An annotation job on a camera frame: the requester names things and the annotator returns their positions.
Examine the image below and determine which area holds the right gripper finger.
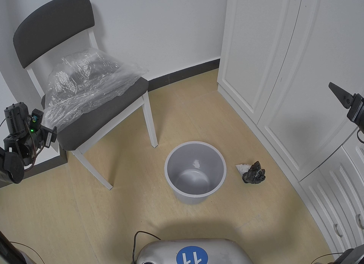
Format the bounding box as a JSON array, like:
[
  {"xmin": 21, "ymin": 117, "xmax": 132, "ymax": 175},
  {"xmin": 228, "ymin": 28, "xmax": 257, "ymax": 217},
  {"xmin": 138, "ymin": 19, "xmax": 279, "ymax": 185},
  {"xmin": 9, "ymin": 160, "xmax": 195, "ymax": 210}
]
[{"xmin": 328, "ymin": 82, "xmax": 356, "ymax": 110}]

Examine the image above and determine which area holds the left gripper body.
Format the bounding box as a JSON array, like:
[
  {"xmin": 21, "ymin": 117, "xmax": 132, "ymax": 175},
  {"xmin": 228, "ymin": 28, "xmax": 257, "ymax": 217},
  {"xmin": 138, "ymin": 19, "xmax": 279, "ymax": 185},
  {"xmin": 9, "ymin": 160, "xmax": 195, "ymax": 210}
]
[{"xmin": 28, "ymin": 126, "xmax": 57, "ymax": 150}]

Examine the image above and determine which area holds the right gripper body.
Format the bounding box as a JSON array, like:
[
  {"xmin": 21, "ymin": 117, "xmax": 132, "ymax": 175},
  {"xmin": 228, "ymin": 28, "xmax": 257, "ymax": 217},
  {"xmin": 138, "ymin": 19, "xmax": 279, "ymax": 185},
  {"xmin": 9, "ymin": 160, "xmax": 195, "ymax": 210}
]
[{"xmin": 347, "ymin": 94, "xmax": 364, "ymax": 130}]

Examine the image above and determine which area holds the clear plastic bag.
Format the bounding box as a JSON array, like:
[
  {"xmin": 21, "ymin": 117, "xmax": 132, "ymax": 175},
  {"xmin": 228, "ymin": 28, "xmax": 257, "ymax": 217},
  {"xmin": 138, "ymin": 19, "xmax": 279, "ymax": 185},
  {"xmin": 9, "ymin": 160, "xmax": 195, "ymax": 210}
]
[{"xmin": 42, "ymin": 48, "xmax": 149, "ymax": 133}]

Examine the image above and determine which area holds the black plastic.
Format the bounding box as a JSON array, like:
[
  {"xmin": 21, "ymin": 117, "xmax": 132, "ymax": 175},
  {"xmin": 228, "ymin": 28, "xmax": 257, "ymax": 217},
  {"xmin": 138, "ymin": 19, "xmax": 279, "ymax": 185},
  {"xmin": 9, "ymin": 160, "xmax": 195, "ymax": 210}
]
[{"xmin": 242, "ymin": 161, "xmax": 267, "ymax": 184}]

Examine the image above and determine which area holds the white printed wrapper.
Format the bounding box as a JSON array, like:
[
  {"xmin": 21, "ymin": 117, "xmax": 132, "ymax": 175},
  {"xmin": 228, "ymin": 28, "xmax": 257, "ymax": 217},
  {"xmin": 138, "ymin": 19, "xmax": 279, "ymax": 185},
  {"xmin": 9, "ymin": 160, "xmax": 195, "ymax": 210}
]
[{"xmin": 235, "ymin": 163, "xmax": 252, "ymax": 176}]

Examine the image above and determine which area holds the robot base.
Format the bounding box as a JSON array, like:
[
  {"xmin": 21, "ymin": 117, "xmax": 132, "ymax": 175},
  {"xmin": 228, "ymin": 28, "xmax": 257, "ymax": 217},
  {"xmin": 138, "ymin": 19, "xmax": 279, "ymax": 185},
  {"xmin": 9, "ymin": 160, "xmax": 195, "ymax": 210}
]
[{"xmin": 138, "ymin": 239, "xmax": 254, "ymax": 264}]

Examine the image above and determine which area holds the white trash bin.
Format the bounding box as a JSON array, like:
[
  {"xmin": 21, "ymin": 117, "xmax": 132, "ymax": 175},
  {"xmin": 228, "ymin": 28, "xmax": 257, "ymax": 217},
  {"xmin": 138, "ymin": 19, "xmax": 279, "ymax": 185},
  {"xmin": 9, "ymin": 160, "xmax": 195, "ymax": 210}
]
[{"xmin": 164, "ymin": 141, "xmax": 227, "ymax": 205}]

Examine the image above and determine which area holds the white wardrobe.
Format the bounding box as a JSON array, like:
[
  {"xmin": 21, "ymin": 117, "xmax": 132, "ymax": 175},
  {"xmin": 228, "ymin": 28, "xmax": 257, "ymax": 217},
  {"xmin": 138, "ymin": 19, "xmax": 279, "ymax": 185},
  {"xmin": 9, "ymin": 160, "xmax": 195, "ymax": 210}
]
[{"xmin": 217, "ymin": 0, "xmax": 364, "ymax": 182}]

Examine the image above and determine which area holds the grey and white chair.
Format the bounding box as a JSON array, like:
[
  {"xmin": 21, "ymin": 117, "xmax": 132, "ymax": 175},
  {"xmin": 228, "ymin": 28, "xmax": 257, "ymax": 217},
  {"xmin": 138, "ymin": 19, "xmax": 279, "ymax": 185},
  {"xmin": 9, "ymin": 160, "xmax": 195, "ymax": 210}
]
[{"xmin": 13, "ymin": 0, "xmax": 158, "ymax": 191}]

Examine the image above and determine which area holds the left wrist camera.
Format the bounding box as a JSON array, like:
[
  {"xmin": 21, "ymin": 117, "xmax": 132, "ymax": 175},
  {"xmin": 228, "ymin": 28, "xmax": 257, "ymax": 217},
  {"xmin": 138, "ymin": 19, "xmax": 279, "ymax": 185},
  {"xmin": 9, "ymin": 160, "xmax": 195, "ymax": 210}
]
[{"xmin": 30, "ymin": 109, "xmax": 44, "ymax": 132}]

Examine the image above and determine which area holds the black cable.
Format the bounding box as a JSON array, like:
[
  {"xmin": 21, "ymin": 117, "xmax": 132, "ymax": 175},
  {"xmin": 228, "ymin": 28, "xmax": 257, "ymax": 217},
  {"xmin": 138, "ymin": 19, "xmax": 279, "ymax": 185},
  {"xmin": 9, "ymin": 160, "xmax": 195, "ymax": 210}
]
[{"xmin": 132, "ymin": 231, "xmax": 162, "ymax": 264}]

